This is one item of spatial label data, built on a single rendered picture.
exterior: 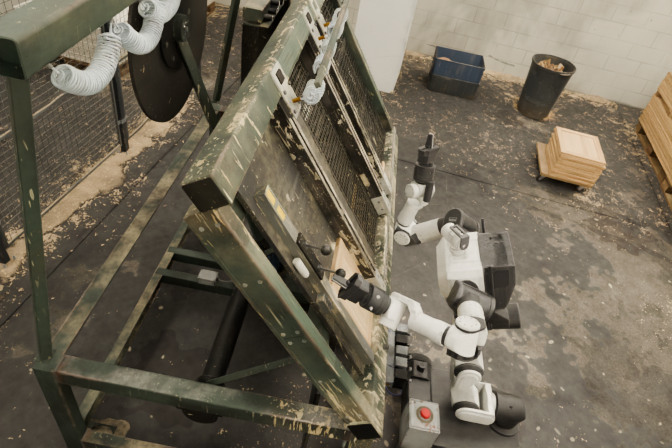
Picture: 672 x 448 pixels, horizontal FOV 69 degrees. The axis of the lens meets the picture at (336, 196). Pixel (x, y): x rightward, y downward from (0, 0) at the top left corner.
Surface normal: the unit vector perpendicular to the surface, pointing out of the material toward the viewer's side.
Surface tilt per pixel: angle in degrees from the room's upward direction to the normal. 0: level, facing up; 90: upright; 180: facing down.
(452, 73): 90
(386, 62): 90
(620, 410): 0
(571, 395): 0
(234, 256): 90
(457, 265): 23
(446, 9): 90
